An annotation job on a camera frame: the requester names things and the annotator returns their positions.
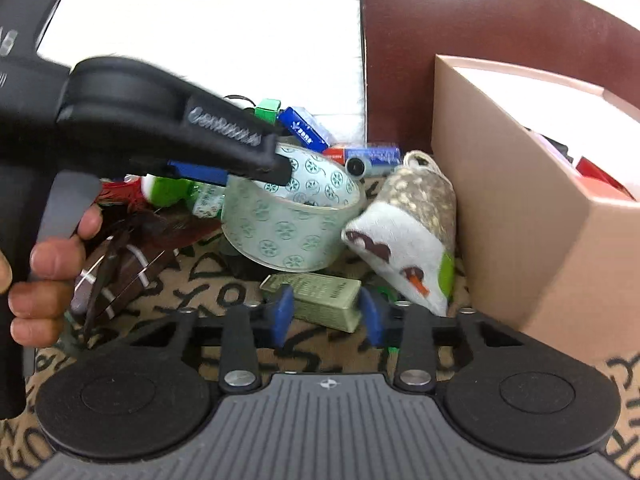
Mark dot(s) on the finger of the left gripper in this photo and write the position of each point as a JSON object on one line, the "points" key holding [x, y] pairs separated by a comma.
{"points": [[200, 173]]}

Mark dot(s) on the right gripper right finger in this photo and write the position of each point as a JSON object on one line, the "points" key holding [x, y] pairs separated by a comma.
{"points": [[407, 327]]}

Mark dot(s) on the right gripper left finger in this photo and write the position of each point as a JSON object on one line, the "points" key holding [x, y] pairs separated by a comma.
{"points": [[245, 330]]}

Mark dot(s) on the green patterned tape roll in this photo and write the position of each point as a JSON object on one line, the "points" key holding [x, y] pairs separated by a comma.
{"points": [[295, 227]]}

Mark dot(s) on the person's left hand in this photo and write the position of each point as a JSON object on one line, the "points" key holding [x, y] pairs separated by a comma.
{"points": [[39, 306]]}

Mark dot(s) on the green white round container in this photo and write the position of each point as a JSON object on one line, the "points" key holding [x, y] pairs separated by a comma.
{"points": [[203, 200]]}

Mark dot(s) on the green plastic clip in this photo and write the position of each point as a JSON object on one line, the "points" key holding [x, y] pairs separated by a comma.
{"points": [[388, 293]]}

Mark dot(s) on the green soap bar box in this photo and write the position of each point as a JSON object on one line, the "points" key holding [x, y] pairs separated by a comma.
{"points": [[320, 299]]}

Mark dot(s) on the blue small box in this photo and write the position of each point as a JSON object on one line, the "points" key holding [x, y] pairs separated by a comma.
{"points": [[306, 128]]}

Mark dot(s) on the white patterned fabric pouch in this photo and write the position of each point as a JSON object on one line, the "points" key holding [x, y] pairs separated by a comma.
{"points": [[407, 235]]}

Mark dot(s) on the blue red pen box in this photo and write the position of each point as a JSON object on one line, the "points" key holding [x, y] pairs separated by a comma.
{"points": [[378, 154]]}

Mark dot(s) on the brown cardboard box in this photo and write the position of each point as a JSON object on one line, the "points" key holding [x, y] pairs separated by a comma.
{"points": [[545, 250]]}

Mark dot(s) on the dark red chair back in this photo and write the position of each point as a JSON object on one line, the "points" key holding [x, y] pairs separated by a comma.
{"points": [[401, 38]]}

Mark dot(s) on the red picture frame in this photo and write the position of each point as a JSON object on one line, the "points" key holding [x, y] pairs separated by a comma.
{"points": [[600, 172]]}

